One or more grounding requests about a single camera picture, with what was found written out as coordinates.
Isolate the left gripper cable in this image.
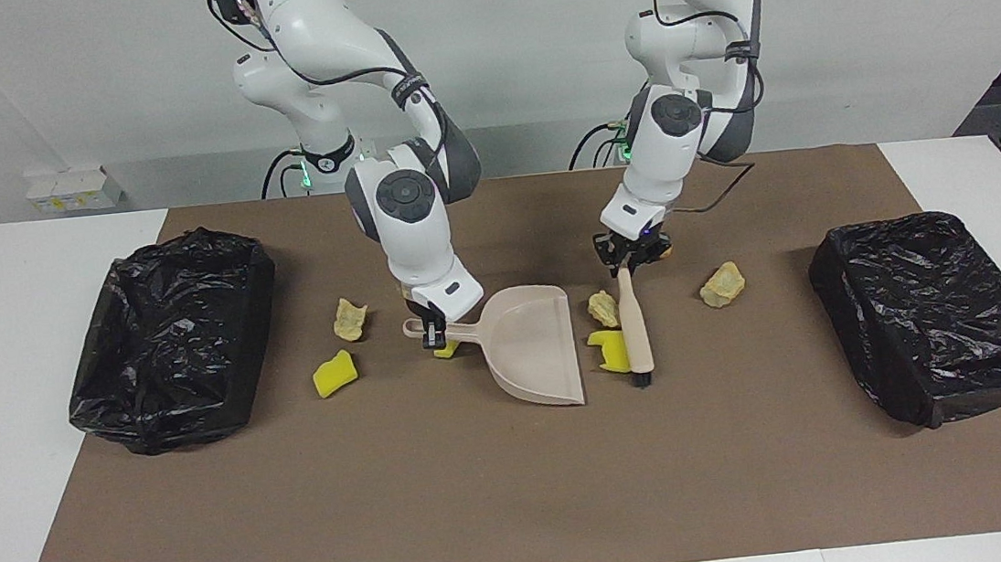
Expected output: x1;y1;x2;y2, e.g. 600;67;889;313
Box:
644;0;779;217

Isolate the beige torn bread chunk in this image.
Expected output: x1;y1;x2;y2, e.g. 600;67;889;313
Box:
330;295;374;344

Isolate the notched yellow sponge piece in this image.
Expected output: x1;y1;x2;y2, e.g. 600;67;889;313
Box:
585;327;634;377

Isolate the white power strip box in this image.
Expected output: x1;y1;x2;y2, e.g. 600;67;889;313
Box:
24;163;129;217

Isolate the large yellow sponge piece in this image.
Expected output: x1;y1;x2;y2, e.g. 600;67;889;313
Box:
310;348;362;400

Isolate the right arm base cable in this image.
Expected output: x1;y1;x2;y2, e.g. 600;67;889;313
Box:
257;147;310;201

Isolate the left arm base cable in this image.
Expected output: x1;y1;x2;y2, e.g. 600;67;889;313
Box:
566;120;637;171

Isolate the bin with black bag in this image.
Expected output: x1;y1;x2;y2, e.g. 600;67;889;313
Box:
51;220;293;463
804;206;1001;440

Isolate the brown paper mat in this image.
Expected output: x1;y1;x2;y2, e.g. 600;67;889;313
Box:
0;129;1001;562

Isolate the beige plastic dustpan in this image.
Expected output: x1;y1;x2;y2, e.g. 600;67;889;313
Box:
399;281;587;422

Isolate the small beige bread chunk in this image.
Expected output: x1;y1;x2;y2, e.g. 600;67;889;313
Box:
586;288;622;331

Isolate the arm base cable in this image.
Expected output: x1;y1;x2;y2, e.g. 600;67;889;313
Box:
566;120;637;171
257;147;310;201

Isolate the beige hand brush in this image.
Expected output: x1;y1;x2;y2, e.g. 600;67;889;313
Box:
613;264;658;395

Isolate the large beige bread chunk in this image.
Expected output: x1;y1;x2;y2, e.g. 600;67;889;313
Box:
698;260;749;310

